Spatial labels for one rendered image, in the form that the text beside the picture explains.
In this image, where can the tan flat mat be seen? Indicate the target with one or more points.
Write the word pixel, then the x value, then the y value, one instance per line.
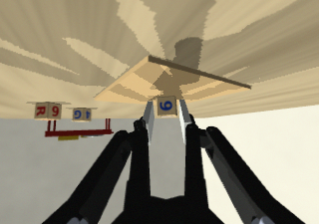
pixel 153 77

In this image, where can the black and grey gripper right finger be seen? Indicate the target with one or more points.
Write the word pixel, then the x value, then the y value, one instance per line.
pixel 252 201

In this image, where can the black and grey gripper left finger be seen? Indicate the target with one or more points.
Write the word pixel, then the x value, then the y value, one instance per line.
pixel 89 200

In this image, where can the wooden letter block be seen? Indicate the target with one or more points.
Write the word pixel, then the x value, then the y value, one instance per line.
pixel 47 111
pixel 166 106
pixel 82 114

